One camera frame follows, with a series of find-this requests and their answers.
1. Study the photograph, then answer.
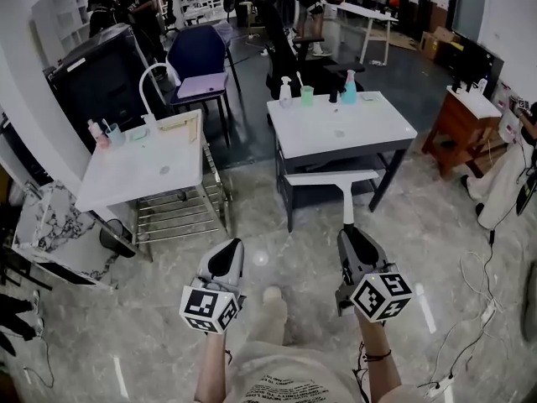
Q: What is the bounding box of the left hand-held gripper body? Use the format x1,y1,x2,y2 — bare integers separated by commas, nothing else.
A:
179,260,247,336

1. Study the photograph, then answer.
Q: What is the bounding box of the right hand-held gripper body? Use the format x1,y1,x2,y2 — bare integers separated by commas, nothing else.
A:
335,259,415,324

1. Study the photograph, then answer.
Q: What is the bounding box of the white squeegee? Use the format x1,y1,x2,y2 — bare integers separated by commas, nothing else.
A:
284,169,380,229

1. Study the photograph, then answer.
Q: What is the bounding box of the person's left forearm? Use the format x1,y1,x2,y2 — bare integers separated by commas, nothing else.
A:
194,332,237,403

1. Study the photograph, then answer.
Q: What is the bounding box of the person's right forearm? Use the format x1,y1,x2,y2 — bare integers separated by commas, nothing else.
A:
354,308,404,403

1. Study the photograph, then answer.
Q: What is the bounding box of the chrome metal rack stand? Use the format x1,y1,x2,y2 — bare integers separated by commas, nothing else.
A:
133,140,232,249

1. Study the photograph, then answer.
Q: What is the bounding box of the person's beige trouser leg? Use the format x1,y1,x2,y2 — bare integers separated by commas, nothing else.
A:
250,285,325,348

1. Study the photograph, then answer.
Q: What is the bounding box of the white power strip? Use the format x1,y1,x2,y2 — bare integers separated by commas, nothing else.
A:
479,300,499,323
425,374,457,399

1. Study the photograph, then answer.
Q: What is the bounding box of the person's beige printed shirt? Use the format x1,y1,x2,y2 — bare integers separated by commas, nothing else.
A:
225,341,425,403

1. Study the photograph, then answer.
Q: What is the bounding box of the black waste bin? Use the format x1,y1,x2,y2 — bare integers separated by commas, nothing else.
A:
98,217,138,256

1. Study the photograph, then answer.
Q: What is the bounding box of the brown wooden cabinet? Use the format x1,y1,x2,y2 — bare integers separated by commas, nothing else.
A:
420,85,515,181

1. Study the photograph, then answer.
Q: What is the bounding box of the blue spray bottle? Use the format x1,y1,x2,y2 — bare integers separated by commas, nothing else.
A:
340,69,358,104

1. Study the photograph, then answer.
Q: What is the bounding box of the light blue cup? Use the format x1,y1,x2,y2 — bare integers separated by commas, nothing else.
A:
104,123,127,148

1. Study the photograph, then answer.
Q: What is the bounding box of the white pump bottle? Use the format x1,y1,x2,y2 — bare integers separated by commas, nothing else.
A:
278,76,294,109

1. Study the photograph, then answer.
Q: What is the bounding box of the marble pattern cabinet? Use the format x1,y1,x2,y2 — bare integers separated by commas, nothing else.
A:
11,180,123,290

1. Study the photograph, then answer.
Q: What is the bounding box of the pink bottle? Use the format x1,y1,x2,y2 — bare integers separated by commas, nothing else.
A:
86,118,112,150

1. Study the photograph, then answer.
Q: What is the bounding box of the white curved faucet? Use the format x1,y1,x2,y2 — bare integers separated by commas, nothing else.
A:
138,62,169,130

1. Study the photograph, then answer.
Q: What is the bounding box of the dark blue chair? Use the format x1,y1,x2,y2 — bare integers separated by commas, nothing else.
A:
166,24,242,147

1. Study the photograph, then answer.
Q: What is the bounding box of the black office chair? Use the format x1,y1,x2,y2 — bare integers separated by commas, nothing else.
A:
254,0,367,101

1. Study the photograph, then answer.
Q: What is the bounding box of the black low sideboard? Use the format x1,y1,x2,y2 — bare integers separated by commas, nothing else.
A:
435,39,505,100

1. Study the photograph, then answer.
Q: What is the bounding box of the large black cabinet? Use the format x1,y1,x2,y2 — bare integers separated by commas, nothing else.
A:
44,23,165,153

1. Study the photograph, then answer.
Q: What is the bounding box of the cardboard box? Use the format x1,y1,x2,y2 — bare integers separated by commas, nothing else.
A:
419,26,463,61

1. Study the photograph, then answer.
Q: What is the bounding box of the white long table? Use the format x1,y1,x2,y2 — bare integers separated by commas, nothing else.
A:
334,0,400,66

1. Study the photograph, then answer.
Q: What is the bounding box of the flat screen monitor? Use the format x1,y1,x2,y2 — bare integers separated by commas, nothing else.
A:
450,0,488,44

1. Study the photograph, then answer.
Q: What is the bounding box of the white open shelf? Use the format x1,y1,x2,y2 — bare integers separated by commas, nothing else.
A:
30,0,92,67

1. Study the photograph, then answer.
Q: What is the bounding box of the dark cord bracelet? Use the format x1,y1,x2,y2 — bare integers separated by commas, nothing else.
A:
362,348,393,363

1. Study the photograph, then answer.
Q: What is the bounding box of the white cable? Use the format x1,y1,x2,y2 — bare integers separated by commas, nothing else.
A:
419,249,511,394

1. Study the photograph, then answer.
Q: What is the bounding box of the white sink top dark frame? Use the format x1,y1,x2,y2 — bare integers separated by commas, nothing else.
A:
266,91,419,233

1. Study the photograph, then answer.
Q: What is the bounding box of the black floor cable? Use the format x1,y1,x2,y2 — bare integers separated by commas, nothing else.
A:
22,332,56,390

